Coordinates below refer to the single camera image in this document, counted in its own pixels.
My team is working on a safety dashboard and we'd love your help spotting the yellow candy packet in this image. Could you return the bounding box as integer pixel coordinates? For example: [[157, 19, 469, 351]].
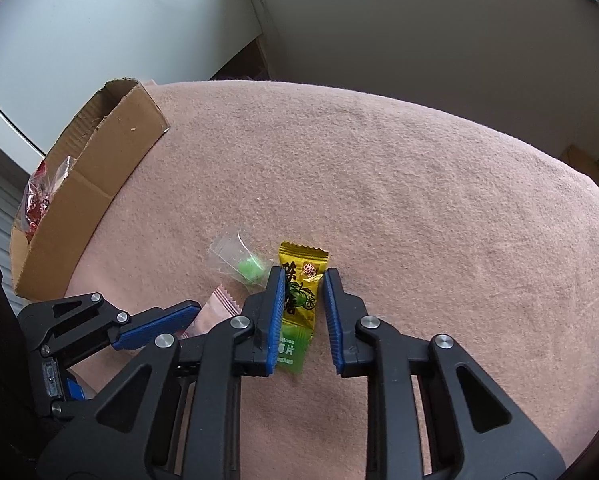
[[278, 242, 329, 330]]

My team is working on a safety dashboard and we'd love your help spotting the laundry basket under cabinet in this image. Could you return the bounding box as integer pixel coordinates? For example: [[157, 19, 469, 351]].
[[211, 40, 270, 80]]

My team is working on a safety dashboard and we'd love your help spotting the small green tablet candy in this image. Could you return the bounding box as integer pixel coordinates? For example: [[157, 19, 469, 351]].
[[208, 228, 272, 290]]

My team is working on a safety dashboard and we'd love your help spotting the white cabinet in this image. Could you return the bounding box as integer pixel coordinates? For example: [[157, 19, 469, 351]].
[[0, 0, 261, 171]]

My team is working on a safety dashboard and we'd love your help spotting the pink table cloth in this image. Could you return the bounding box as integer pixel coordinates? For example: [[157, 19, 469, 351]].
[[67, 81, 599, 462]]

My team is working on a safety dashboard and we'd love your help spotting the pink candy packet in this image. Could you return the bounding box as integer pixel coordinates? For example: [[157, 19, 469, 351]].
[[177, 285, 242, 339]]

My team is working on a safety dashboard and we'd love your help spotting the dark date snack bag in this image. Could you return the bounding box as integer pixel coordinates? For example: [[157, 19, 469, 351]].
[[14, 156, 76, 243]]

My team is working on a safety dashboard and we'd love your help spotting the cardboard box on floor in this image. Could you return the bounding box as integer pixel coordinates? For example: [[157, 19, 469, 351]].
[[560, 145, 599, 186]]

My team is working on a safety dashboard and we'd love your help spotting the green mint packet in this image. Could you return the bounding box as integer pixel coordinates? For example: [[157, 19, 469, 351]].
[[276, 321, 313, 375]]

